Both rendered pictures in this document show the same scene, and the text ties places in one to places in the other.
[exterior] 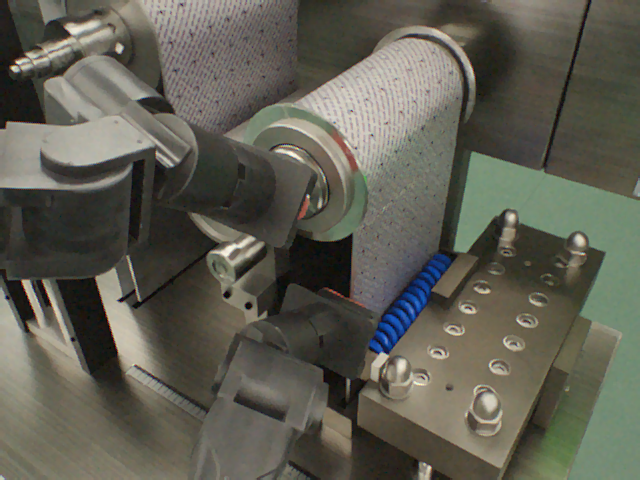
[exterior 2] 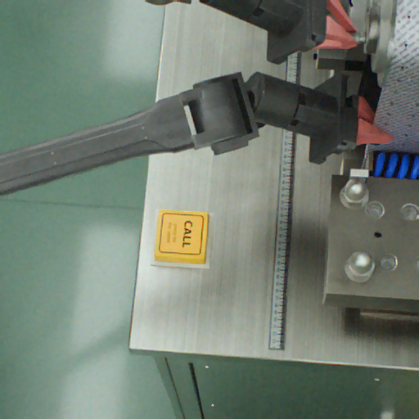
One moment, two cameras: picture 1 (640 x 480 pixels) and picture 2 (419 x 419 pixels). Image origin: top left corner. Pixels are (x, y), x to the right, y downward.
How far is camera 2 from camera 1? 89 cm
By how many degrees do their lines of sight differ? 46
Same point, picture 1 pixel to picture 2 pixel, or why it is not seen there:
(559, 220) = not seen: outside the picture
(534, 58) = not seen: outside the picture
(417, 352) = (398, 197)
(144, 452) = (238, 63)
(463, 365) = (407, 236)
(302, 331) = (281, 107)
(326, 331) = (305, 121)
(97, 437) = (230, 24)
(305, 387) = (222, 132)
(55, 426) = not seen: outside the picture
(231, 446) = (159, 119)
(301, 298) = (335, 87)
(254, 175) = (270, 18)
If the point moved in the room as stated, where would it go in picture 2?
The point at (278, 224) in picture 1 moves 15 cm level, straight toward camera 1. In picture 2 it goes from (276, 49) to (160, 122)
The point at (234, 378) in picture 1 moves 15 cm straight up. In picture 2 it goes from (195, 94) to (189, 29)
